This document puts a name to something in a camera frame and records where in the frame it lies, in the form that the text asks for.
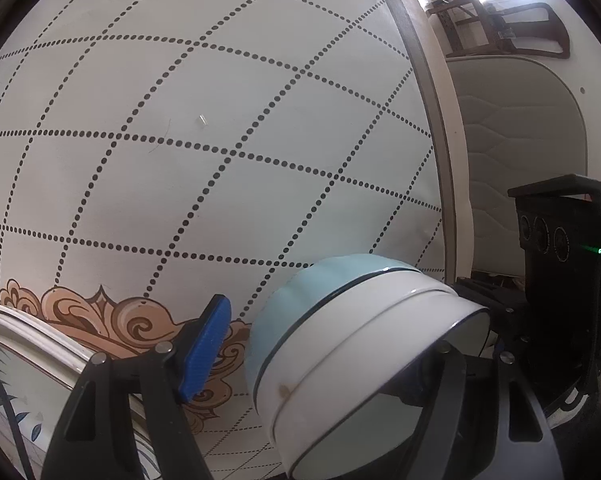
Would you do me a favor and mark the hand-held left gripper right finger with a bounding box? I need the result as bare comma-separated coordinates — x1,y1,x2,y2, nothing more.
400,342,566,480

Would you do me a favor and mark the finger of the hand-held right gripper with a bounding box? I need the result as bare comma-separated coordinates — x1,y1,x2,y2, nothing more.
453,277,527,313
480,310,527,361

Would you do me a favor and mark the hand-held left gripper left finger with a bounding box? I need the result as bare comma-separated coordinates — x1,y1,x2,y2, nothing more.
40,294,231,480

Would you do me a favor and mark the light blue bowl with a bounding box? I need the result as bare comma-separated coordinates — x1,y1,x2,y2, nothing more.
244,254,423,411

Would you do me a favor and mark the dark rimmed white bowl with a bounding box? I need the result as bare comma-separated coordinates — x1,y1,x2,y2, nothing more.
273,287,491,480

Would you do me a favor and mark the gold pattern white plate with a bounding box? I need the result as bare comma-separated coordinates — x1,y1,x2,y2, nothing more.
0,301,96,361

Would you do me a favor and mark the blue leaf pattern plate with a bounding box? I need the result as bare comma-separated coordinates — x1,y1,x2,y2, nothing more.
0,332,151,480

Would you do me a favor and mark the white padded chair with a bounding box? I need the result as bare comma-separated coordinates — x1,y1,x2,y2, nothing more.
445,55,588,281

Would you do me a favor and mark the dark wooden chair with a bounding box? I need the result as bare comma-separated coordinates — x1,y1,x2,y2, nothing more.
425,0,571,61

